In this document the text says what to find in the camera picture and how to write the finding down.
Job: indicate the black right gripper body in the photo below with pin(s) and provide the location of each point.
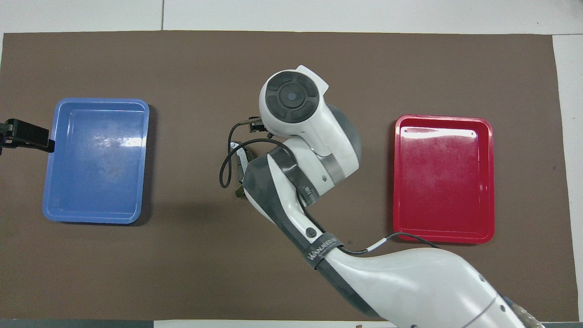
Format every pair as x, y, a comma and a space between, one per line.
243, 171

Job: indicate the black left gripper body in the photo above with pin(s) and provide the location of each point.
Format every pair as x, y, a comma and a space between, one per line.
27, 134

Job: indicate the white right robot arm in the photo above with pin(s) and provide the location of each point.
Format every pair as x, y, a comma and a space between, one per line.
410, 282

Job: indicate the blue plastic tray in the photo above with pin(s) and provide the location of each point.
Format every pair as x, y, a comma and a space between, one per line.
95, 159

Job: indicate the brown table mat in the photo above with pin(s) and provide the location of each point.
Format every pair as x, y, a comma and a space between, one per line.
136, 273

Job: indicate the red plastic tray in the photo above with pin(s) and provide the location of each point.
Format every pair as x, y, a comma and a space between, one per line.
444, 182

